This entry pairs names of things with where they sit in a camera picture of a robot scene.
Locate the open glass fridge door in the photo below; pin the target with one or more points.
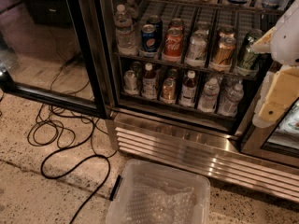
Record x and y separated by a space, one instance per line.
49 64

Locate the tea bottle white cap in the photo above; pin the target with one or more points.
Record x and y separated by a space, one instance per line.
149 82

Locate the bubble wrap sheet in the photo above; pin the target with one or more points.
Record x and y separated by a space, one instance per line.
157 202

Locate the green soda can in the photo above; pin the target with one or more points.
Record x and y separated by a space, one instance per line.
247 59

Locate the clear plastic storage bin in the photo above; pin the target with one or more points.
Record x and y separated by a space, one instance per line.
125 184

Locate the red coke can middle shelf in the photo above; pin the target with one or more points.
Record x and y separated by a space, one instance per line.
173 45

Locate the dark cabinet background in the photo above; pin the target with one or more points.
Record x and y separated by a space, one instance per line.
49 12

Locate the white diet soda can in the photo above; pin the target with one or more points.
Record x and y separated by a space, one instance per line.
196 52

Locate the clear water bottle middle shelf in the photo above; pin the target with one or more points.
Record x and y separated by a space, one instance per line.
125 33

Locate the water bottle bottom right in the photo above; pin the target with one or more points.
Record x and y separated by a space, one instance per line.
230 99

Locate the blue pepsi can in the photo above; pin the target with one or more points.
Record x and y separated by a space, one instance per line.
148 38

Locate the stainless steel display fridge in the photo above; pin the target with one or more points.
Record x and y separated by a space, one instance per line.
231 149

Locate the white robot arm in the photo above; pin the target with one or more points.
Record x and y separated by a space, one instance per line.
286 38

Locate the orange can bottom shelf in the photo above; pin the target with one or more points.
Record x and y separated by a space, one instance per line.
168 93

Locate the gold soda can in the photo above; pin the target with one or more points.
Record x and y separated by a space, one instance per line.
222 55

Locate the dark juice bottle white cap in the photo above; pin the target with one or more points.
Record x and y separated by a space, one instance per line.
188 89

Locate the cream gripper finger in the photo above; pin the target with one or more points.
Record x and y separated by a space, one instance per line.
279 91
264 44

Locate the water bottle bottom shelf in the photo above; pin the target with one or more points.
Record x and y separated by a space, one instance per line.
209 95

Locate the silver can bottom shelf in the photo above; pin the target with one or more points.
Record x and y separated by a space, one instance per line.
130 82

